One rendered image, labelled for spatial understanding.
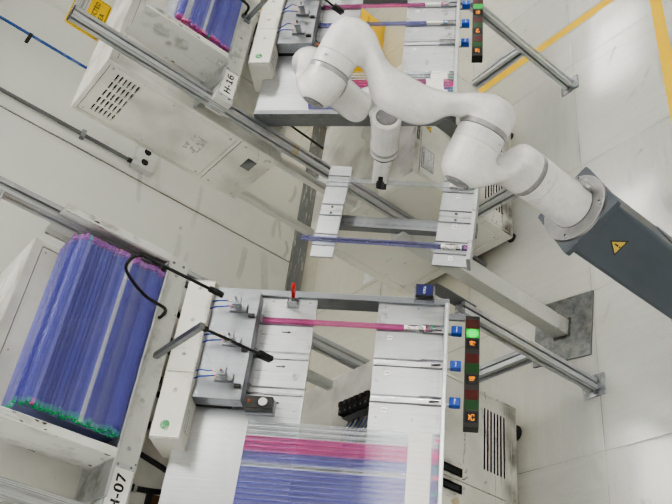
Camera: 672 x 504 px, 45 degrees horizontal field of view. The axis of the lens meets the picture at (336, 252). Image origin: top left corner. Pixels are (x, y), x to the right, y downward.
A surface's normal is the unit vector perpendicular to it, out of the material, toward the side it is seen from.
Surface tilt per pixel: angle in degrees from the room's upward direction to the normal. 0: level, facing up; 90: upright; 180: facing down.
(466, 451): 90
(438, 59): 44
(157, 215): 91
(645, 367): 0
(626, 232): 90
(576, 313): 0
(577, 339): 0
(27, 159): 90
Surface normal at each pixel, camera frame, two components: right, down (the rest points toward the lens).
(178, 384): -0.08, -0.59
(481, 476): 0.62, -0.40
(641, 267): 0.18, 0.55
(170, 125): -0.11, 0.81
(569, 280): -0.77, -0.44
